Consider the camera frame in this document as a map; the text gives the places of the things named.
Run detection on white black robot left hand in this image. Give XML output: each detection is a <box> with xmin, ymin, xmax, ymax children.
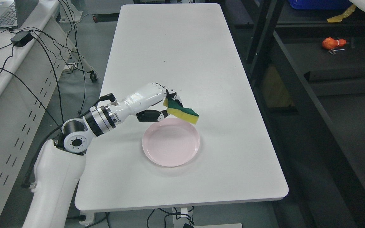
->
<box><xmin>108</xmin><ymin>83</ymin><xmax>183</xmax><ymax>123</ymax></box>

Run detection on green yellow sponge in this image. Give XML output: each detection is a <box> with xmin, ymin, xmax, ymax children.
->
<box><xmin>163</xmin><ymin>98</ymin><xmax>199</xmax><ymax>124</ymax></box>

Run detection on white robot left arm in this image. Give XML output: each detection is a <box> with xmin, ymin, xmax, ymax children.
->
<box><xmin>21</xmin><ymin>102</ymin><xmax>115</xmax><ymax>228</ymax></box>

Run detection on dark metal shelf rack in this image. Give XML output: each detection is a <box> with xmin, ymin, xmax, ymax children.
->
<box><xmin>221</xmin><ymin>0</ymin><xmax>365</xmax><ymax>228</ymax></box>

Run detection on orange toy on shelf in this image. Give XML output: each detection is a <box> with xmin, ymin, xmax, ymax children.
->
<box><xmin>322</xmin><ymin>37</ymin><xmax>347</xmax><ymax>50</ymax></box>

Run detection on pink round plate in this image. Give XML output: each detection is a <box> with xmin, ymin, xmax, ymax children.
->
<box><xmin>142</xmin><ymin>118</ymin><xmax>201</xmax><ymax>167</ymax></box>

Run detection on white side desk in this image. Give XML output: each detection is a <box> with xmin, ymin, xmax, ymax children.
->
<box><xmin>0</xmin><ymin>0</ymin><xmax>71</xmax><ymax>216</ymax></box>

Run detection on black power adapter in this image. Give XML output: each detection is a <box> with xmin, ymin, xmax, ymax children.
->
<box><xmin>10</xmin><ymin>31</ymin><xmax>34</xmax><ymax>47</ymax></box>

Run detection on grey laptop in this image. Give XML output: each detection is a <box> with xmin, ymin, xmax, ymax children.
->
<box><xmin>0</xmin><ymin>0</ymin><xmax>39</xmax><ymax>30</ymax></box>

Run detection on blue plastic bin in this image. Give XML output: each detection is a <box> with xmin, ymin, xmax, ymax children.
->
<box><xmin>288</xmin><ymin>0</ymin><xmax>352</xmax><ymax>10</ymax></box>

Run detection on yellow tape strip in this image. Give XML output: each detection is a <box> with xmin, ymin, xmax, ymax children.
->
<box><xmin>326</xmin><ymin>4</ymin><xmax>356</xmax><ymax>23</ymax></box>

